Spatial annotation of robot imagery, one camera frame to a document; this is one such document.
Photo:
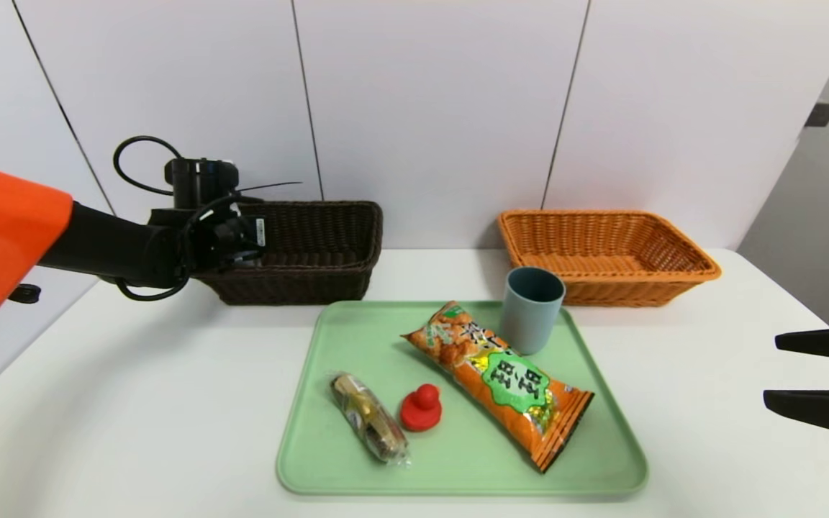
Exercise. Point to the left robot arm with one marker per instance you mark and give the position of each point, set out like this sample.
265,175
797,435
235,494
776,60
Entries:
4,237

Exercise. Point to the thin black zip tie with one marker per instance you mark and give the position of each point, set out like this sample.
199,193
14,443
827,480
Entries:
270,186

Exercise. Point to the orange wicker basket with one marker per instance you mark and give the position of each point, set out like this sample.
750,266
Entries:
637,291

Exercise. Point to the light green plastic tray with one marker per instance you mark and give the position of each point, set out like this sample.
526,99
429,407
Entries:
458,460

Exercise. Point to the red rubber duck toy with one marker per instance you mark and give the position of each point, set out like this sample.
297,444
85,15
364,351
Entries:
420,414

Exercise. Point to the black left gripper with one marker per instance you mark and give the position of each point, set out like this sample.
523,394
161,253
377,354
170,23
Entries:
259,233

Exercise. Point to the dark wall-mounted bracket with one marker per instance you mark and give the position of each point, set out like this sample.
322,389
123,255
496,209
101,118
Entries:
817,115

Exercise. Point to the dark brown wicker basket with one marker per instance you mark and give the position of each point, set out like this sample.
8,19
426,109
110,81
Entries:
314,280

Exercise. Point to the orange snack bag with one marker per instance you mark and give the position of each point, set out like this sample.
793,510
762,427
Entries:
501,388

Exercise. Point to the blue-grey plastic cup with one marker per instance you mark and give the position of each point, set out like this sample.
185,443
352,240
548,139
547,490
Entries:
528,324

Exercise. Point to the clear-wrapped brown snack pack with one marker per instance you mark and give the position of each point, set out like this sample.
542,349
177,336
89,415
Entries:
368,417

